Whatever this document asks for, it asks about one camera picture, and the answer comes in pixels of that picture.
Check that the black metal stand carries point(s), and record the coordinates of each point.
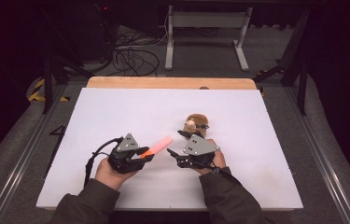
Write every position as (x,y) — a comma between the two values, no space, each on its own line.
(301,81)
(48,84)

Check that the dark box with red light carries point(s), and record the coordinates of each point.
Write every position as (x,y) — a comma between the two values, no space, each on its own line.
(96,31)

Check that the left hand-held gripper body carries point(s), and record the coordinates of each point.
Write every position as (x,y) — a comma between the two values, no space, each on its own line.
(124,160)

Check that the person's left hand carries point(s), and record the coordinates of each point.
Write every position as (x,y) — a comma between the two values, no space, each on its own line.
(107,175)

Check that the pink and orange highlighter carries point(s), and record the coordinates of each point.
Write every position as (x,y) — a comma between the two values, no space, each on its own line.
(161,144)

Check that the brown pen holder with figurine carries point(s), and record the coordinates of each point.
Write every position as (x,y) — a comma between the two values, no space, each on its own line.
(197,119)

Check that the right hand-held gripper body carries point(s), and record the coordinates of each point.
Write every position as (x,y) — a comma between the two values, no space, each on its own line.
(197,151)

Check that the grey metal desk frame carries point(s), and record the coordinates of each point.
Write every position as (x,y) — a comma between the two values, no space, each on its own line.
(208,19)

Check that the white table mat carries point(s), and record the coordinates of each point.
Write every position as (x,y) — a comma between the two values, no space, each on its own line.
(132,112)

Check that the person's right hand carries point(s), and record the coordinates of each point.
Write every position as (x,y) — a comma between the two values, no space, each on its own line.
(217,163)

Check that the yellow and black hazard tape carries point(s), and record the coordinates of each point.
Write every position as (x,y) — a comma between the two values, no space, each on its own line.
(37,91)

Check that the aluminium floor rail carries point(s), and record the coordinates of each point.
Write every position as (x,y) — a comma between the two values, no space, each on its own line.
(17,168)
(322,161)

